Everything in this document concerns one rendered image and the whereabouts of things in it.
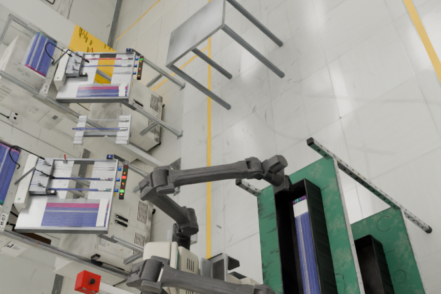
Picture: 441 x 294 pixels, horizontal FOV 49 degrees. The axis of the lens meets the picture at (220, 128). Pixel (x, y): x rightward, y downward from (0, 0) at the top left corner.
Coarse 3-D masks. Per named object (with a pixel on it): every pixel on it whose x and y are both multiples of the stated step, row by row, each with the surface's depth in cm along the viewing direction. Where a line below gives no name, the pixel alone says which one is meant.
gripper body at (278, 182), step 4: (280, 172) 205; (276, 176) 200; (280, 176) 201; (284, 176) 203; (272, 180) 199; (276, 180) 200; (280, 180) 201; (284, 180) 201; (272, 184) 202; (276, 184) 201; (280, 184) 202; (284, 184) 200; (276, 188) 202; (280, 188) 201; (284, 188) 200; (276, 192) 202
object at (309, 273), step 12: (300, 204) 207; (300, 216) 204; (300, 228) 200; (300, 240) 198; (312, 240) 194; (300, 252) 195; (312, 252) 190; (312, 264) 187; (312, 276) 185; (312, 288) 182
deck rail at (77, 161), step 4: (60, 160) 420; (68, 160) 420; (72, 160) 420; (76, 160) 420; (80, 160) 420; (84, 160) 420; (88, 160) 420; (92, 160) 420; (96, 160) 421; (100, 160) 421; (104, 160) 421; (116, 160) 422; (84, 164) 425; (88, 164) 425; (92, 164) 425
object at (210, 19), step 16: (224, 0) 405; (192, 16) 433; (208, 16) 409; (224, 16) 393; (176, 32) 443; (192, 32) 417; (208, 32) 395; (176, 48) 426; (192, 48) 406; (272, 64) 420; (192, 80) 439
